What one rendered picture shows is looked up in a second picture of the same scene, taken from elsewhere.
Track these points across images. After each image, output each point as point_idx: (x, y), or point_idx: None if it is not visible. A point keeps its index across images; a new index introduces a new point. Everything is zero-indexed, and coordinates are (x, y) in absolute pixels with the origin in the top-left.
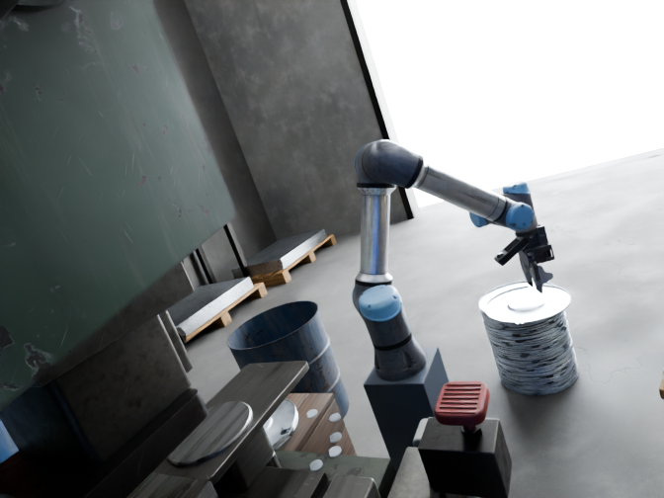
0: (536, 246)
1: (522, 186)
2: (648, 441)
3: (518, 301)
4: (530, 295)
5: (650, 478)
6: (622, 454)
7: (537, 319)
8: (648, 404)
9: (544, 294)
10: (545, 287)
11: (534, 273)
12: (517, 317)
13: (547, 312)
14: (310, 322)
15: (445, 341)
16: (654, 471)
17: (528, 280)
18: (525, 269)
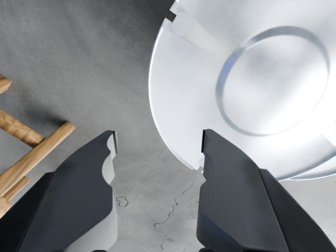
0: None
1: None
2: (78, 94)
3: (296, 72)
4: (298, 115)
5: (29, 67)
6: (64, 62)
7: (160, 70)
8: (127, 123)
9: (273, 145)
10: (309, 163)
11: (17, 220)
12: (210, 25)
13: (179, 109)
14: None
15: None
16: (37, 75)
17: (208, 143)
18: (212, 199)
